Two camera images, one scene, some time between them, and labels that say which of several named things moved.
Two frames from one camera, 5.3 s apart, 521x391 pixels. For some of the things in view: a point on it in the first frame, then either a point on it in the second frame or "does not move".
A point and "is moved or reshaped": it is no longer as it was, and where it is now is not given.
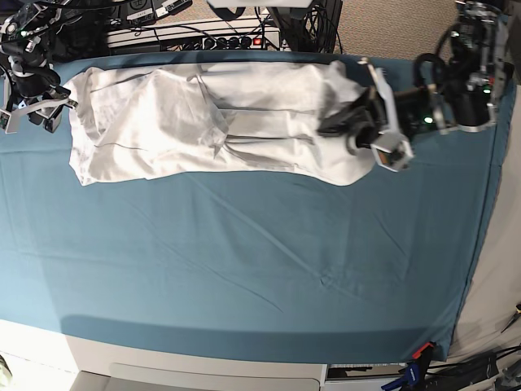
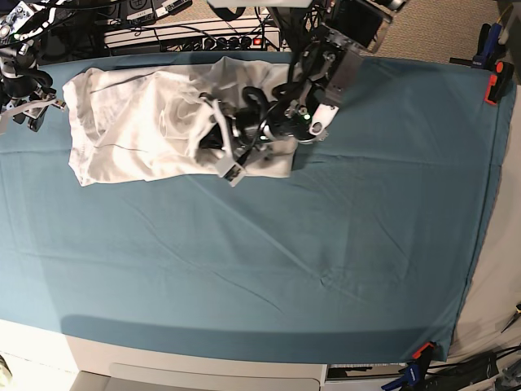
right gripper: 417,111 → 246,134
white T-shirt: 199,120 is moved or reshaped
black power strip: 257,42 does not move
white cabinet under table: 102,366 does not move
